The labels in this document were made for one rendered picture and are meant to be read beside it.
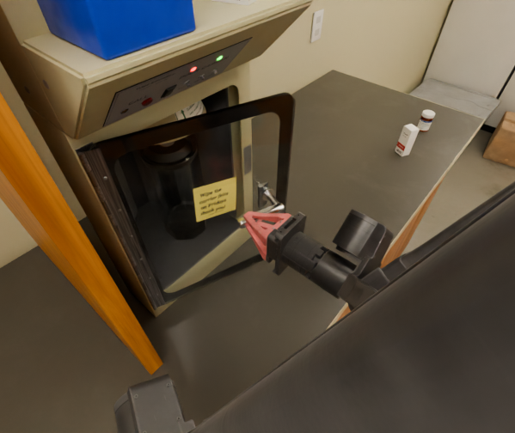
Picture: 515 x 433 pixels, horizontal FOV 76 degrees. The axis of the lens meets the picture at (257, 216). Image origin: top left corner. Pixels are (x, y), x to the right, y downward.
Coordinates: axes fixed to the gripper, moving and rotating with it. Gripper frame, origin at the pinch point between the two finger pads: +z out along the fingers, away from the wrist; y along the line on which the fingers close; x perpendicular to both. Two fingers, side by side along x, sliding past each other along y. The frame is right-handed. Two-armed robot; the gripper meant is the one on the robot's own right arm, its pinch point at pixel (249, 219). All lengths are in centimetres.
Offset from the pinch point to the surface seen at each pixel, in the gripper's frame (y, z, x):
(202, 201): 4.0, 6.2, 4.7
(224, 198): 3.0, 4.8, 1.0
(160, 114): 17.8, 12.2, 5.0
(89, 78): 30.6, 0.9, 17.5
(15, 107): 6, 55, 12
